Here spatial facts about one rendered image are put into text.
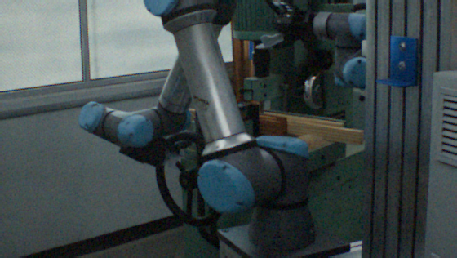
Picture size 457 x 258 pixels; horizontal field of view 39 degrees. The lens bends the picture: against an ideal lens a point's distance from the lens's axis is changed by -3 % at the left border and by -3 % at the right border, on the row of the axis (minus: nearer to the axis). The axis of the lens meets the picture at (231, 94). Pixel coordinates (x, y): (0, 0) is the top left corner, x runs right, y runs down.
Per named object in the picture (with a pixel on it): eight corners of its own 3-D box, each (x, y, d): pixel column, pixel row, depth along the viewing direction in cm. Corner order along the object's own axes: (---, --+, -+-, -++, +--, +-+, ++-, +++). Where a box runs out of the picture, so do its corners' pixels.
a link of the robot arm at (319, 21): (343, 20, 183) (334, 46, 181) (328, 20, 186) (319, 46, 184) (330, 6, 177) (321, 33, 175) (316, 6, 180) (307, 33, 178)
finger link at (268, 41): (247, 39, 190) (274, 24, 187) (258, 49, 195) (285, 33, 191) (249, 47, 189) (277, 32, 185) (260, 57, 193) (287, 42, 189)
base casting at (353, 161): (179, 183, 226) (179, 157, 224) (281, 149, 268) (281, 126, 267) (287, 211, 197) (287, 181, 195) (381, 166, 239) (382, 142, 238)
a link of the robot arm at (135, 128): (166, 111, 160) (136, 104, 168) (129, 119, 152) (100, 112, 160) (166, 143, 162) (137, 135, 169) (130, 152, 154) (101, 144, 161)
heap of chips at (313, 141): (284, 146, 196) (284, 137, 196) (308, 138, 205) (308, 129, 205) (308, 150, 191) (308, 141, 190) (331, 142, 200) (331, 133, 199)
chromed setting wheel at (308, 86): (301, 111, 217) (301, 73, 215) (322, 105, 226) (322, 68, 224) (309, 113, 215) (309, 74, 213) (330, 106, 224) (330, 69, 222)
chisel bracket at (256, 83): (243, 104, 217) (243, 78, 216) (270, 98, 228) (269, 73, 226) (261, 107, 212) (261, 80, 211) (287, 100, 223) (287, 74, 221)
